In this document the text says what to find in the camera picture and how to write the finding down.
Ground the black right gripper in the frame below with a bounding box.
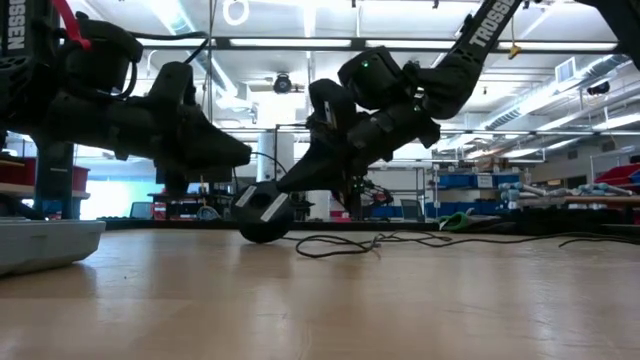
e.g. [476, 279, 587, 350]
[277, 107, 441, 194]

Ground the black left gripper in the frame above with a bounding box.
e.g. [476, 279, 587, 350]
[47, 97, 253, 181]

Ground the black cord spool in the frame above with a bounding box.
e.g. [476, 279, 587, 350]
[230, 180, 296, 245]

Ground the thin dark cord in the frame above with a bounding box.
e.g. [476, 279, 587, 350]
[249, 151, 640, 260]

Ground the blue storage bin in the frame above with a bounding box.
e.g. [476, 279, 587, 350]
[438, 173, 476, 190]
[492, 173, 521, 189]

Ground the black coated work glove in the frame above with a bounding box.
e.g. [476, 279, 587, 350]
[472, 214, 521, 235]

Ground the red tape strip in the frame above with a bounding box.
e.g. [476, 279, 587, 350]
[51, 0, 94, 51]

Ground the grey tool kit case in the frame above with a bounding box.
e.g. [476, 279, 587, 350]
[0, 218, 107, 278]

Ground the grey foam roll bundle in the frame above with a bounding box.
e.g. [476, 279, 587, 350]
[499, 181, 636, 198]

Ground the yellow hanging pendant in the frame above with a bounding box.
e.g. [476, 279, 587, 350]
[506, 0, 523, 61]

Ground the wooden workbench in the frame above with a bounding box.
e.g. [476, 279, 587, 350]
[519, 194, 640, 207]

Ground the black ceiling fixture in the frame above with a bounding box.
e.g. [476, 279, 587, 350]
[585, 79, 612, 97]

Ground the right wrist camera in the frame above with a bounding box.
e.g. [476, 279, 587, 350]
[307, 78, 359, 144]

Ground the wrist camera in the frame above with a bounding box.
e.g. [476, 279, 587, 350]
[148, 61, 197, 109]
[307, 78, 359, 144]

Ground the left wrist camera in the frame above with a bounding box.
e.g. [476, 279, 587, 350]
[148, 61, 197, 109]

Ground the black overhead camera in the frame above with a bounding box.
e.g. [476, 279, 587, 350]
[272, 72, 295, 96]

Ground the left camera black cable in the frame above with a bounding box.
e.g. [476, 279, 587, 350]
[114, 29, 211, 99]

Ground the white ring light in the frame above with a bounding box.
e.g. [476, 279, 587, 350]
[222, 0, 251, 27]

